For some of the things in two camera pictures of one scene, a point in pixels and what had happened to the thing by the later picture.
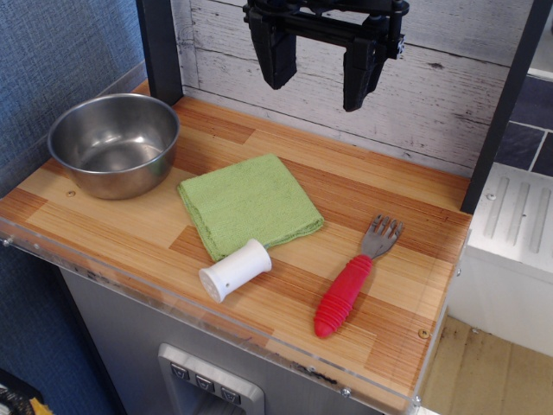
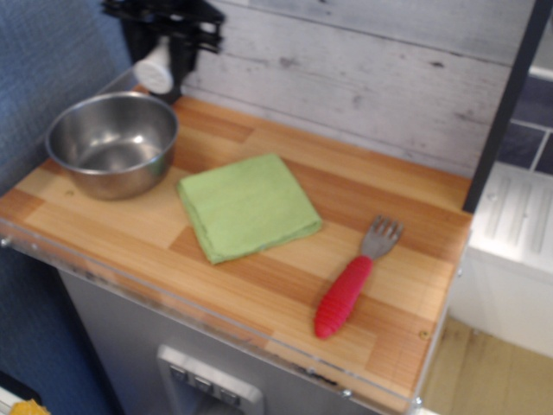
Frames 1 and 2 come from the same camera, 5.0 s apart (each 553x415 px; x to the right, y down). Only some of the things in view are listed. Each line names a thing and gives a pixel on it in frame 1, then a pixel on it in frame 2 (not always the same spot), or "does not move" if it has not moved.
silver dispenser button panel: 190,385 does not move
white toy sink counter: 504,287 does not move
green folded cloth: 256,199 does not move
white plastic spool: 217,279 to 154,72
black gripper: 338,21 to 204,19
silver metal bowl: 116,146 does not move
